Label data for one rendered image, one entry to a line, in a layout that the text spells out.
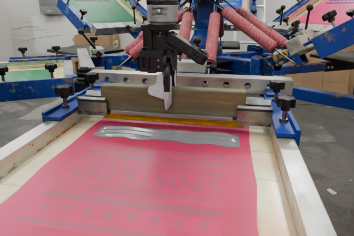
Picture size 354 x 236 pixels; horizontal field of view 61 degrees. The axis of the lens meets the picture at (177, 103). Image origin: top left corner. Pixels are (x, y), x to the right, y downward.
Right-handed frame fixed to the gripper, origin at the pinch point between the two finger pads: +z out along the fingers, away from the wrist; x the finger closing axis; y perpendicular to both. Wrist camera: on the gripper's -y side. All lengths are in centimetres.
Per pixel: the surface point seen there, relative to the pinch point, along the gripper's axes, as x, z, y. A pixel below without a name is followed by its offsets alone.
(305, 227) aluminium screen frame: 39.8, 2.8, -25.6
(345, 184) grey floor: -140, 102, -103
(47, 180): 31.1, 6.3, 16.8
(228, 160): 17.6, 6.3, -15.6
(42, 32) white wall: -413, 19, 317
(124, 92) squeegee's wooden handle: 1.5, -2.4, 12.3
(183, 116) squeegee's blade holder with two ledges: 2.8, 2.7, -3.6
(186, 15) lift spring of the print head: -65, -20, 6
